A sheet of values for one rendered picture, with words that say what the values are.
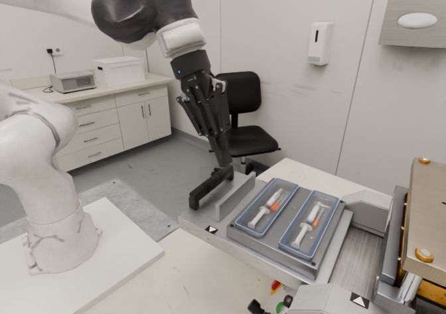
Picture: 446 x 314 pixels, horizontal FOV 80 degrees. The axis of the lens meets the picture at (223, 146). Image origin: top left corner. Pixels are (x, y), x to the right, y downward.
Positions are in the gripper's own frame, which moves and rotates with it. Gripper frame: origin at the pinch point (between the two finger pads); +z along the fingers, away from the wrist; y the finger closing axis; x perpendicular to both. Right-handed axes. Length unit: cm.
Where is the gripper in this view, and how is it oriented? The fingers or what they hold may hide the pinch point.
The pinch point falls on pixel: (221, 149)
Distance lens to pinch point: 57.2
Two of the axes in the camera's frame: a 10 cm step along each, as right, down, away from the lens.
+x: -5.6, 3.9, -7.3
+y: -7.6, 1.1, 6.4
